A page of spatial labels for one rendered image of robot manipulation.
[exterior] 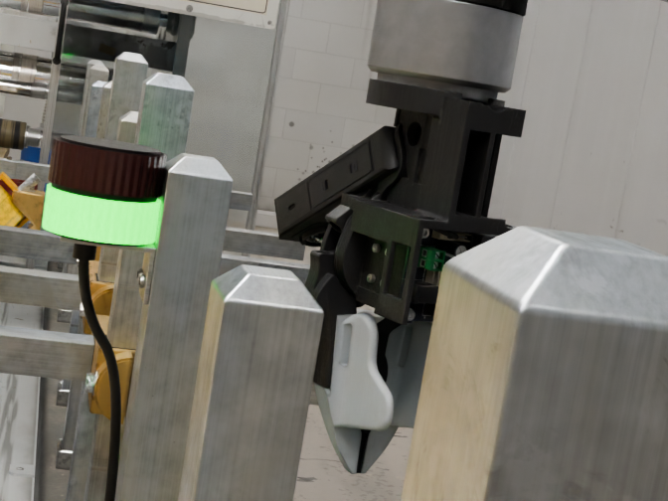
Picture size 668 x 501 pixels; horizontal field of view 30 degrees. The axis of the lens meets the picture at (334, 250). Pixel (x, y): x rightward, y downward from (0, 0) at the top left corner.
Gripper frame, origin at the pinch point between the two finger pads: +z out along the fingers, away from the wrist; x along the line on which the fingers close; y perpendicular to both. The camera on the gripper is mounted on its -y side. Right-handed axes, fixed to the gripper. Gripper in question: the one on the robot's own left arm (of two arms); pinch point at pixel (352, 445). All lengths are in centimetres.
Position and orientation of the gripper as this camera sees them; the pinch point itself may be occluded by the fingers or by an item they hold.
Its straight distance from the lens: 69.9
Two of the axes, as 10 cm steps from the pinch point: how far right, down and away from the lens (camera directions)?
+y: 5.3, 2.0, -8.2
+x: 8.3, 0.6, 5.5
